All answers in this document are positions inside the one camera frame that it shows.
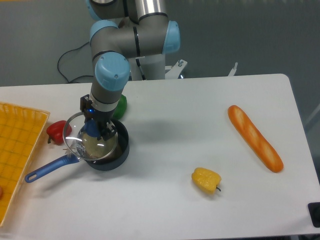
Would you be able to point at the black corner device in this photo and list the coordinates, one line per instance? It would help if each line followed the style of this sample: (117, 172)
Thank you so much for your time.
(314, 211)

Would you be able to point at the white metal bracket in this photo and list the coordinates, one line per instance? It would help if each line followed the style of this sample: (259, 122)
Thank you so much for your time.
(233, 70)

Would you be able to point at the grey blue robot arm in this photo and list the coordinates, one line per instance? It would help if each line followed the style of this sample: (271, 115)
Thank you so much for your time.
(124, 29)

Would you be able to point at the yellow bell pepper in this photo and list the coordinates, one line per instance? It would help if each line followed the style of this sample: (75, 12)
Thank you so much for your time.
(206, 180)

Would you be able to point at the orange baguette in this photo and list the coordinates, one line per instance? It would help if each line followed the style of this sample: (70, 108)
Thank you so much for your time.
(255, 140)

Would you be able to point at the red bell pepper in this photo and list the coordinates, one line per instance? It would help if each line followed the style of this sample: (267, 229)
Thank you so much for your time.
(55, 132)

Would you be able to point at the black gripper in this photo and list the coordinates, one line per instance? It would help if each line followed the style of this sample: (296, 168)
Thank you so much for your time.
(101, 113)

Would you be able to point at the glass lid blue knob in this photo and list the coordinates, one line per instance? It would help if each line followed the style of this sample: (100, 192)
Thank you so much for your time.
(73, 130)

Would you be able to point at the green bell pepper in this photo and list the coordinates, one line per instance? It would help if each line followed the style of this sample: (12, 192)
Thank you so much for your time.
(121, 108)

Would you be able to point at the yellow woven basket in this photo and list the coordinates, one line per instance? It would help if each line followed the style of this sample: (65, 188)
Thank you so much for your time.
(20, 130)

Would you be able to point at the bread slice in pot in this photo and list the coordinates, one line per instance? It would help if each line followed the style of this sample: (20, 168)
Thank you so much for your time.
(103, 150)

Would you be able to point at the dark blue saucepan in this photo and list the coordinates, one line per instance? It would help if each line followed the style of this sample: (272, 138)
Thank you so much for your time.
(116, 158)

